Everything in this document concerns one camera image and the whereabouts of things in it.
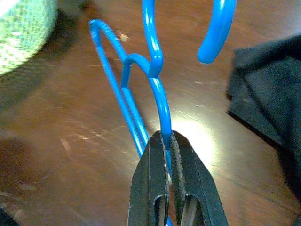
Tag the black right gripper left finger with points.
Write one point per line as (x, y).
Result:
(143, 188)

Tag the black garment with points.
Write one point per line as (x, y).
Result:
(270, 94)

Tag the white woven basket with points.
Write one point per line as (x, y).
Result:
(23, 35)

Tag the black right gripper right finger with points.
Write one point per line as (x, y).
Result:
(202, 195)

